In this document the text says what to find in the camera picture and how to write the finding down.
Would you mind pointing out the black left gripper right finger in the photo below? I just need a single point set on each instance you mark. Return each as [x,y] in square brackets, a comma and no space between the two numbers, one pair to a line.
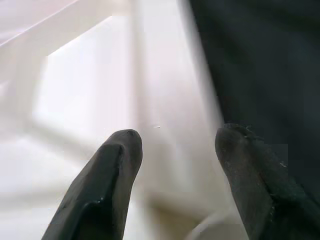
[257,190]

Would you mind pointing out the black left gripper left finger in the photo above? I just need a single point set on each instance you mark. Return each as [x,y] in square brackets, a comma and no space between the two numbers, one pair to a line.
[100,190]

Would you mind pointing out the white plastic table top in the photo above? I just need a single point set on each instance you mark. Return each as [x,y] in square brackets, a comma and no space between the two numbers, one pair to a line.
[100,87]

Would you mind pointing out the black table cloth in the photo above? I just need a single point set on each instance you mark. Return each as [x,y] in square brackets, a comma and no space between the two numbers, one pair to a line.
[262,62]

